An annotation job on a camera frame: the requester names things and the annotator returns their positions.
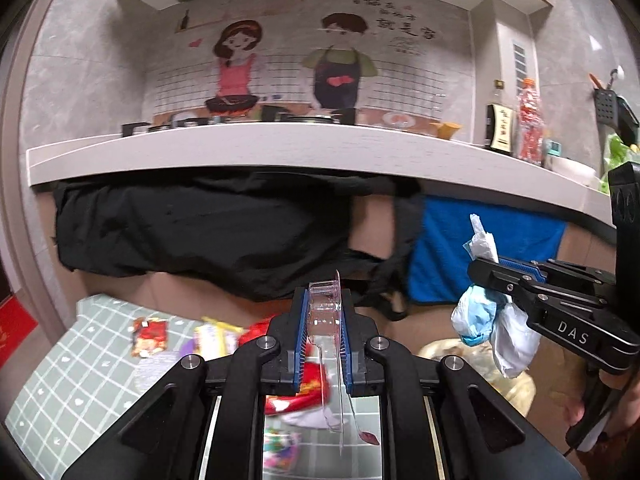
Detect red crushed can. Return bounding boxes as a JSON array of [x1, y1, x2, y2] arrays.
[[238, 314, 331, 416]]

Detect white and blue tissue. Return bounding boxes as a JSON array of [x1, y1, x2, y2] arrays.
[[450, 212, 542, 380]]

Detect clear plastic packaging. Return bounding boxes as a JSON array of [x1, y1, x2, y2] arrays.
[[307, 272, 380, 450]]

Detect pink Kleenex tissue pack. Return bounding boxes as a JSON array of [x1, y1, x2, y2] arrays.
[[262, 430, 302, 472]]

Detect red snack wrapper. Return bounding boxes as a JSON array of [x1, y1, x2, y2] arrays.
[[131, 316, 168, 359]]

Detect yellow white snack wrapper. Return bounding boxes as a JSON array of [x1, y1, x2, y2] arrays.
[[193, 318, 245, 361]]

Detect yellowish trash bag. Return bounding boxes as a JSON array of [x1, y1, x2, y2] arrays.
[[418, 338, 536, 417]]

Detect white kitchen countertop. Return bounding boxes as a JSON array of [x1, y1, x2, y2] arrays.
[[26, 122, 616, 243]]

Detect person's right hand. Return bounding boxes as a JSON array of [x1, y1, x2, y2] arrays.
[[565, 373, 639, 452]]

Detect blue cloth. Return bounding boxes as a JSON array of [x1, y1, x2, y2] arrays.
[[408, 196, 566, 304]]

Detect white bowl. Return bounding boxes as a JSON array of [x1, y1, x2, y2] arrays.
[[546, 155, 599, 190]]

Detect black cloth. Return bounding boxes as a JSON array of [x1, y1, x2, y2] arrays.
[[53, 168, 424, 311]]

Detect red filled plastic bottle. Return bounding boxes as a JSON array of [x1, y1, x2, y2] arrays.
[[516, 78, 544, 166]]

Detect bottle with black gold label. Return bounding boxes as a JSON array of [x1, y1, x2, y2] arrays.
[[485, 87, 514, 156]]

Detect black utensil holder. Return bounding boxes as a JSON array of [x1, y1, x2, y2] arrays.
[[588, 65, 639, 146]]

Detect green grid tablecloth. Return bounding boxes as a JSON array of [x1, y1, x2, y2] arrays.
[[4, 295, 382, 479]]

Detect red doormat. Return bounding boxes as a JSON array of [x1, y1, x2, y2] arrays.
[[0, 296, 38, 366]]

